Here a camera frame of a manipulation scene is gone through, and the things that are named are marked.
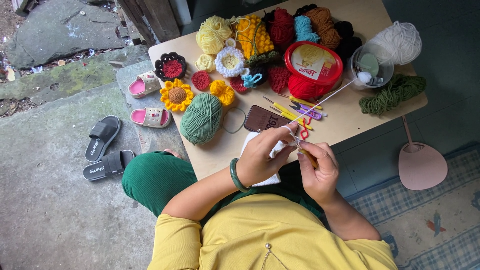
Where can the blue crochet bow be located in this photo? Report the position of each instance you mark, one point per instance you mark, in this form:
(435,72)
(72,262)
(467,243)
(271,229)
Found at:
(250,80)

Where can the pink and beige slipper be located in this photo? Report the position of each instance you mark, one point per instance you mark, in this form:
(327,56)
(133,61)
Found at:
(150,117)
(144,84)

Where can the red crochet strawberry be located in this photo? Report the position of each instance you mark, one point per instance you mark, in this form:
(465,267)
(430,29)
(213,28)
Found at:
(278,78)

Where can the large white yarn ball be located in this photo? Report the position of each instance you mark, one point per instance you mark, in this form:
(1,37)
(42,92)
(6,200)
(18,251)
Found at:
(399,43)

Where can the bright red yarn ball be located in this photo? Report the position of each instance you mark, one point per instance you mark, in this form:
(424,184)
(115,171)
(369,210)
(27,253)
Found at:
(305,90)

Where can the brown yarn ball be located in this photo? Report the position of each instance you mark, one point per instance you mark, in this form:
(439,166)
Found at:
(324,26)

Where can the yellow bobble crochet piece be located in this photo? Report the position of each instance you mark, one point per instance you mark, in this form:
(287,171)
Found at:
(258,35)

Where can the small red crochet piece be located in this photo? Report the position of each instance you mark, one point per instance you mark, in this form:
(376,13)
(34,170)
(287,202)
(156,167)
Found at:
(237,84)

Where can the black slipper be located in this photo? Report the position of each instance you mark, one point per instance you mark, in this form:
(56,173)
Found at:
(101,137)
(108,165)

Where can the white and yellow crochet flower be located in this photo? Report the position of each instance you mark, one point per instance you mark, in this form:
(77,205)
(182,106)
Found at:
(229,62)

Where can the smartphone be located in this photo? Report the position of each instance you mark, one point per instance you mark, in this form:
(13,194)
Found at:
(264,119)

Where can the pink hand fan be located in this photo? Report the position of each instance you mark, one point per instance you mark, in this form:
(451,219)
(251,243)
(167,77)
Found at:
(422,167)

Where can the person's yellow shirt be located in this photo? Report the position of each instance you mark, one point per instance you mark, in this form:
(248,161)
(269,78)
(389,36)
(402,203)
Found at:
(240,236)

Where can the navy crochet piece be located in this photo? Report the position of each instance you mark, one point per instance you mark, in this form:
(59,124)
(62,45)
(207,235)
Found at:
(260,72)

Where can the black yarn ball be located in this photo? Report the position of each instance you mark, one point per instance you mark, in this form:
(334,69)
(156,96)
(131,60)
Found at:
(347,39)

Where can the clear plastic cup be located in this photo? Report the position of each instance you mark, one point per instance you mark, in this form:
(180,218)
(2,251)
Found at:
(382,73)

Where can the white crochet piece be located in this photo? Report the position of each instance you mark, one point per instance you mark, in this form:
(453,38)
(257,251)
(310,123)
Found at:
(277,150)

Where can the dark green yarn skein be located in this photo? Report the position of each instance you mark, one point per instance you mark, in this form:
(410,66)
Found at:
(393,92)

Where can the green jade bangle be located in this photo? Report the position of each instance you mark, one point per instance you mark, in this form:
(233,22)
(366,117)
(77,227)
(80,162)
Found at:
(234,178)

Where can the pale yellow yarn ball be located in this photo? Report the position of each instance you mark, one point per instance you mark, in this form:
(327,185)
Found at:
(213,34)

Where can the dark red yarn ball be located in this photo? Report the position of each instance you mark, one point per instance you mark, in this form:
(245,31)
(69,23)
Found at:
(281,26)

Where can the person's left hand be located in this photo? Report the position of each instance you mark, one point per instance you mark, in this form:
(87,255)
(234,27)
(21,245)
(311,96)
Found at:
(258,159)

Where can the green yarn loop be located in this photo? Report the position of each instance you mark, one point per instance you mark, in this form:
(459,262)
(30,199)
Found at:
(244,114)

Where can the wooden post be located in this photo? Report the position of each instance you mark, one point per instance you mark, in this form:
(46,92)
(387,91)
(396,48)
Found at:
(150,18)

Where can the red lidded plastic tub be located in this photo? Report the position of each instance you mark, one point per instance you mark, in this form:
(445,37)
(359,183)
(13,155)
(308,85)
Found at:
(313,62)

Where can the crochet sunflower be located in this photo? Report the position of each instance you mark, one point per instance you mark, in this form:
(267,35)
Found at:
(177,95)

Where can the large grey rock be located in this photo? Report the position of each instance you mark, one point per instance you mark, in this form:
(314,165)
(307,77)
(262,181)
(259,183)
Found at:
(63,32)

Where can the person's right hand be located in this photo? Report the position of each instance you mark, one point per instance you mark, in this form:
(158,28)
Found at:
(320,176)

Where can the black and red crochet flower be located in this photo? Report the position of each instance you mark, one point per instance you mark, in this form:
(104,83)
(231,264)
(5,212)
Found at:
(171,67)

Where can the person's foot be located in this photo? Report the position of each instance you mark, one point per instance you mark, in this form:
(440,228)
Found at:
(172,152)

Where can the sage green yarn ball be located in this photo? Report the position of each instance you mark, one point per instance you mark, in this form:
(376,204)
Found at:
(201,119)

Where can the person's green trousers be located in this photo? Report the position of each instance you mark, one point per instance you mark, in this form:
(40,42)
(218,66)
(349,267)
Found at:
(157,176)

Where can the olive green crochet leaf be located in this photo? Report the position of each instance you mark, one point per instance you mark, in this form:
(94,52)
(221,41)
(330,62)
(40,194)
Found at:
(264,58)

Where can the sage green round lid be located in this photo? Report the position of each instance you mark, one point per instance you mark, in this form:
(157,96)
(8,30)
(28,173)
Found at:
(368,63)

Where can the purple scissors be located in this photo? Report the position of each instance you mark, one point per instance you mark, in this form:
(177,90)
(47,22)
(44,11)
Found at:
(309,111)

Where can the blue checked rug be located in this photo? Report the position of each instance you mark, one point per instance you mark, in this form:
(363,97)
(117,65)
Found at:
(420,221)

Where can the red round crochet piece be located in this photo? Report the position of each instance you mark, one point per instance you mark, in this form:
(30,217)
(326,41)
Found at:
(201,80)

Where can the teal yarn skein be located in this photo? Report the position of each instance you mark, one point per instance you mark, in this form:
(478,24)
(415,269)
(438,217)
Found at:
(304,30)

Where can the pale yellow crochet flower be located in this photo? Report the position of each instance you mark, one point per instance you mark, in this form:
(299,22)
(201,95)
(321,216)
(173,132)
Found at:
(205,63)

